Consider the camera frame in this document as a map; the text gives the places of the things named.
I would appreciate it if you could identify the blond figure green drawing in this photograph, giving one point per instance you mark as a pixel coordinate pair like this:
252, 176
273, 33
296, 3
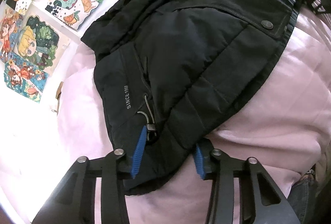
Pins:
41, 44

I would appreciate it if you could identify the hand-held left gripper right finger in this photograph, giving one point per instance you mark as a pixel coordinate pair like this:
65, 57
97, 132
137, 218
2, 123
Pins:
200, 164

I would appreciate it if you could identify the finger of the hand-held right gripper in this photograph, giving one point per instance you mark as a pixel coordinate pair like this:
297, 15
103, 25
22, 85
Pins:
316, 3

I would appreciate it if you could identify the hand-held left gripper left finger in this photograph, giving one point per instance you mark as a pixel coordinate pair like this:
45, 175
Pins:
138, 156

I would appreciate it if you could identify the person's leg in dark trousers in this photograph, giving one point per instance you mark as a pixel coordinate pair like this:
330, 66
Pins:
301, 200

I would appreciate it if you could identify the pink duvet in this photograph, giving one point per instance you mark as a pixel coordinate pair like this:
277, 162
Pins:
284, 110

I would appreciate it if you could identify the orange-dress girl blue drawing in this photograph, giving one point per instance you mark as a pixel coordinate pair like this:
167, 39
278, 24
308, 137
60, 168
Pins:
24, 76

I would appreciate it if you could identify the swimming orange-haired girl drawing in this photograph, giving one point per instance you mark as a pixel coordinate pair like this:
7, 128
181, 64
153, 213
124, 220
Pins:
7, 35

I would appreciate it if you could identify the black padded jacket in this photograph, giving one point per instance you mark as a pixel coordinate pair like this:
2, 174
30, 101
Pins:
194, 58

